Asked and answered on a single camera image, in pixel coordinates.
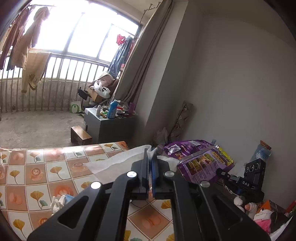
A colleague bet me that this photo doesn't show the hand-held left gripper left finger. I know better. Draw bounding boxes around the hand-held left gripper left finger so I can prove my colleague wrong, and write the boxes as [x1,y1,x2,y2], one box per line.
[27,148,149,241]

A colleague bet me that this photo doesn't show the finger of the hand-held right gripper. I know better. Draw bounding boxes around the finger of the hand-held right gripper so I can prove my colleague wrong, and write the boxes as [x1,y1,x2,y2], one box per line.
[216,169,246,186]

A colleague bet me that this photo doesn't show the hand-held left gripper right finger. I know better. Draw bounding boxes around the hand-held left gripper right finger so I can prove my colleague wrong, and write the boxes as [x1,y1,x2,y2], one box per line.
[151,158,271,241]

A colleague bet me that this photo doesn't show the purple foil snack bag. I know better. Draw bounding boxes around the purple foil snack bag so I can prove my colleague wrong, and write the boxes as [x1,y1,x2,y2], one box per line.
[163,140,235,184]

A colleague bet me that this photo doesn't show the white paper towel sheet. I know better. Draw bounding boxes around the white paper towel sheet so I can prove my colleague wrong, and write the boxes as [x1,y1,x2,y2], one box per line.
[83,145,178,183]

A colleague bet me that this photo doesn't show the person's right hand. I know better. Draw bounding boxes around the person's right hand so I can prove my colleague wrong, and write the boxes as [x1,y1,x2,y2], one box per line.
[233,195,258,218]

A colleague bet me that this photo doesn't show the large clear water jug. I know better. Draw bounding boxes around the large clear water jug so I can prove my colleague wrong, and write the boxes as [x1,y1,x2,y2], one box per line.
[250,144,272,163]

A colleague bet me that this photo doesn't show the orange cloth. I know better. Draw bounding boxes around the orange cloth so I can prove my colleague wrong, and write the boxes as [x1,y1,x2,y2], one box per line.
[259,200,272,212]

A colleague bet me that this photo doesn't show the grey cabinet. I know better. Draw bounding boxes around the grey cabinet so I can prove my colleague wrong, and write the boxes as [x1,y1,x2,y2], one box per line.
[84,108,137,144]

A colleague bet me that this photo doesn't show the rolled patterned mat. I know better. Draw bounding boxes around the rolled patterned mat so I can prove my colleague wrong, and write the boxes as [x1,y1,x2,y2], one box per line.
[170,101,193,143]

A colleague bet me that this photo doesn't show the cluster of small containers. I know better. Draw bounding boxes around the cluster of small containers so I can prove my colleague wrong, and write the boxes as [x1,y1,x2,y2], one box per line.
[102,104,137,118]

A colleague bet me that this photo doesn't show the blue detergent bottle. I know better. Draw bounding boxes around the blue detergent bottle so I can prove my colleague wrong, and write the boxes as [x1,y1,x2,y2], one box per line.
[107,100,118,119]

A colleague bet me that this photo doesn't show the small wooden stool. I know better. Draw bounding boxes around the small wooden stool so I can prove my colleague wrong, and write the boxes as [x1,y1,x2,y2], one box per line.
[70,126,92,145]

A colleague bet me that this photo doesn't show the crumpled white tissue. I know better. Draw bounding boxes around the crumpled white tissue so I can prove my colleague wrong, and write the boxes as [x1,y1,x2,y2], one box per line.
[50,195,67,214]

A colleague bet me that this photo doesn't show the cardboard box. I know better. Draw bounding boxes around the cardboard box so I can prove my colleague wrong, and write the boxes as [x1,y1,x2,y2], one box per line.
[87,87,104,102]

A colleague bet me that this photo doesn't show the white crumpled plastic bag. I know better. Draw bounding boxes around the white crumpled plastic bag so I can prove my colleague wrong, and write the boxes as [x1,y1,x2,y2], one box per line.
[94,81,111,98]

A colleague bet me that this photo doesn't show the white paper bag green logo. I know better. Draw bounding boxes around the white paper bag green logo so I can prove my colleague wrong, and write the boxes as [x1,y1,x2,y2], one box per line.
[70,97,82,114]

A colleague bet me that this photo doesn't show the pile of pink brown clothing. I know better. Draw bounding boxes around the pile of pink brown clothing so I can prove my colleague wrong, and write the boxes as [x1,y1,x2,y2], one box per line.
[89,72,119,93]

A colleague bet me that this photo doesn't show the printed tile pattern tablecloth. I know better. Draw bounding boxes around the printed tile pattern tablecloth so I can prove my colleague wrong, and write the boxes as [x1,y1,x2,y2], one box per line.
[0,141,176,241]

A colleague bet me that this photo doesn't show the grey curtain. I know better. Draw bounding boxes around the grey curtain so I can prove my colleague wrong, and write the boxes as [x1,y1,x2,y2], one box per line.
[113,0,174,107]

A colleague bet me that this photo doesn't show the hanging blue jeans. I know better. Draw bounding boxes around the hanging blue jeans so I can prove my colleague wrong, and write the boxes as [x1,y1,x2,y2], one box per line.
[108,36,133,78]

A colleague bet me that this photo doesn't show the beige hanging cloth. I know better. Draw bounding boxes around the beige hanging cloth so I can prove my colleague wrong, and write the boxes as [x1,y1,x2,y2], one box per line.
[21,52,52,93]

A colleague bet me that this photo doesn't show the beige padded hanging jacket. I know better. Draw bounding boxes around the beige padded hanging jacket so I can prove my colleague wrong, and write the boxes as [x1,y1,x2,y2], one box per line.
[10,7,50,70]

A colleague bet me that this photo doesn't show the pink hanging jacket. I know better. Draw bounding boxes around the pink hanging jacket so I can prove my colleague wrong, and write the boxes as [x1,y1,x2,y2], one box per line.
[0,9,30,70]

